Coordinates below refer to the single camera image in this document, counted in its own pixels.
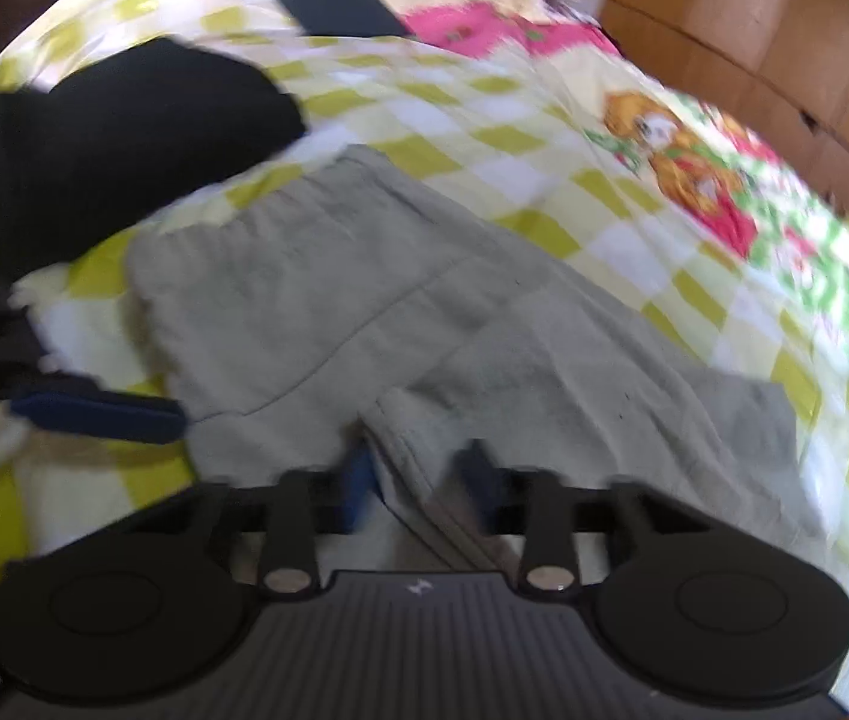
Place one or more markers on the light grey pants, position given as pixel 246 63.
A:
pixel 334 315

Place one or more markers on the black cloth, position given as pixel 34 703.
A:
pixel 117 157

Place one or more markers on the wooden wardrobe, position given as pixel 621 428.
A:
pixel 769 30

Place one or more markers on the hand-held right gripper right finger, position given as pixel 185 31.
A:
pixel 478 481

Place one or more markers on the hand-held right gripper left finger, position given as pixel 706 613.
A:
pixel 355 491

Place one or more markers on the dark navy folded cloth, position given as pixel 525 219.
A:
pixel 342 9

